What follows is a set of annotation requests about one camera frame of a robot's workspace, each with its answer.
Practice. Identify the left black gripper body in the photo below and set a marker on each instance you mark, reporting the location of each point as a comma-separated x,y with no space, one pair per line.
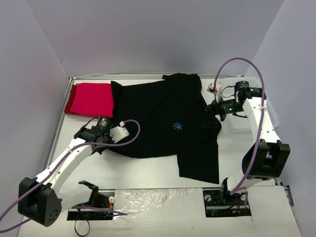
99,149

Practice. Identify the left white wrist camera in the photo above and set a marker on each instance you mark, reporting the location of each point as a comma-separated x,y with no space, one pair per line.
119,132

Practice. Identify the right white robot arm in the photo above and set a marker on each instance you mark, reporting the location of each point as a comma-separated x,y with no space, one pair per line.
268,155

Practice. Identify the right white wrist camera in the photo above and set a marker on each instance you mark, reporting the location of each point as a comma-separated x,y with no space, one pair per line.
215,89

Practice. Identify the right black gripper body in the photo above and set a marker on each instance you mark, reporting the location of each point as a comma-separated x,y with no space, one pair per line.
213,108

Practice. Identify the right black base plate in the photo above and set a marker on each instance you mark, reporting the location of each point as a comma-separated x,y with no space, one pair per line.
217,206

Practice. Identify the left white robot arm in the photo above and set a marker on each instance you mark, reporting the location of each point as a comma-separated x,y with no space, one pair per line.
42,200

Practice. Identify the black t shirt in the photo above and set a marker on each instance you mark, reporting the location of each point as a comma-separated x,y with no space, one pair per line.
165,118

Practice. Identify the folded red t shirt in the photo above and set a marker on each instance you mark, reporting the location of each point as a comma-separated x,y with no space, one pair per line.
90,100

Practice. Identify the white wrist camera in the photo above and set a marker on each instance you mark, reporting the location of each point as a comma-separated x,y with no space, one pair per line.
215,89
119,132

